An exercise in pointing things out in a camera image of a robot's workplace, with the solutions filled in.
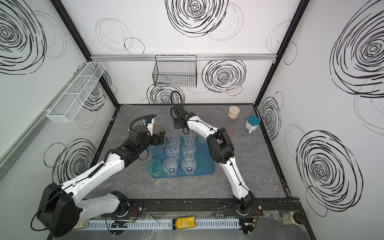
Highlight yellow transparent cup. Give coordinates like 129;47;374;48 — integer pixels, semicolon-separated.
153;125;166;137

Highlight light blue plastic cup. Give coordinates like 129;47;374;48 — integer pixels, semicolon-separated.
148;145;165;160

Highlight clear faceted glass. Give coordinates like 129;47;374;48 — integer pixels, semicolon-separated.
183;131;197;145
167;132;181;145
182;158;197;175
166;143;180;160
162;159;179;177
182;143;197;158

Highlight teal green plastic cup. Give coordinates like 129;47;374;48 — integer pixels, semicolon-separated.
146;159;163;178

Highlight teal plastic tray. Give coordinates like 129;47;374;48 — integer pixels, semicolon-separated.
159;137;215;178

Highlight pink transparent cup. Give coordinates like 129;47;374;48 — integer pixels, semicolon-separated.
224;125;235;137

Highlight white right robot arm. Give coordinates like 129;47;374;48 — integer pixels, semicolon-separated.
170;104;256;216

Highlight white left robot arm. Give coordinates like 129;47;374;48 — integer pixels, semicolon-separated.
36;125;166;238

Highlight white mug teal lid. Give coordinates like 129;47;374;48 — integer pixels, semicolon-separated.
245;116;260;134

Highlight black wire basket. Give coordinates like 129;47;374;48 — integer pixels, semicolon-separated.
152;60;198;88

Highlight white wire shelf basket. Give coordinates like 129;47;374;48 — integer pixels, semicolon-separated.
47;62;106;123

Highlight aluminium wall rail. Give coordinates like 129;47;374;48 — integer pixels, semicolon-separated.
91;53;277;62

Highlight yellow box on rail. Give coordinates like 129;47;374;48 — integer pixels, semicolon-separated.
172;216;196;230

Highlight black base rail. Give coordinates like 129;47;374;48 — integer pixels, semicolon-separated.
128;198;303;216

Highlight white slotted cable duct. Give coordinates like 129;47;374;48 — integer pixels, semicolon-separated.
80;219;241;231

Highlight black corner frame post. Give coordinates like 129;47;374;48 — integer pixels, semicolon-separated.
50;0;120;109

